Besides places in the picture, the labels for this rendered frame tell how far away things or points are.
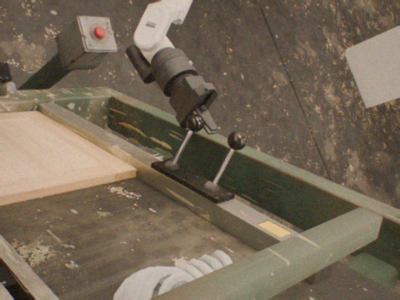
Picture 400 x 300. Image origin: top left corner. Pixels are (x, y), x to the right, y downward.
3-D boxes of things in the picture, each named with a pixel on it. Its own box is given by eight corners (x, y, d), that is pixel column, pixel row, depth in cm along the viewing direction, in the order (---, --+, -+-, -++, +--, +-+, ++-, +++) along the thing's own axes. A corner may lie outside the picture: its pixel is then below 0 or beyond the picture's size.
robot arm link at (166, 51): (196, 71, 111) (173, 38, 115) (181, 50, 101) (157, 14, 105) (158, 98, 112) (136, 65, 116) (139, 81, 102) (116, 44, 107)
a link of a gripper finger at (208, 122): (208, 132, 98) (193, 110, 100) (218, 131, 100) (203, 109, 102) (211, 128, 97) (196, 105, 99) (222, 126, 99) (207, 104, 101)
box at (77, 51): (84, 38, 167) (110, 16, 154) (92, 71, 166) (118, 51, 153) (53, 38, 159) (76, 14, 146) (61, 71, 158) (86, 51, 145)
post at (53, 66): (6, 108, 220) (78, 46, 165) (9, 121, 219) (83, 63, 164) (-7, 110, 216) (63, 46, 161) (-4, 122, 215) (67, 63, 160)
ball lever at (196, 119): (168, 171, 100) (198, 116, 101) (180, 178, 97) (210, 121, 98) (157, 166, 97) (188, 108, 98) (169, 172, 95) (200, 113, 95)
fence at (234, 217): (53, 115, 138) (53, 102, 137) (331, 274, 75) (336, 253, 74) (36, 116, 135) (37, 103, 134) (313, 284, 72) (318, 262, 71)
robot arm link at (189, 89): (229, 88, 101) (201, 49, 105) (196, 91, 94) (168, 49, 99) (201, 126, 109) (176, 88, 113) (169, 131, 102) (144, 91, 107)
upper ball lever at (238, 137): (207, 193, 92) (239, 132, 93) (221, 200, 89) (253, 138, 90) (196, 187, 89) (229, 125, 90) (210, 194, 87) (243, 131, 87)
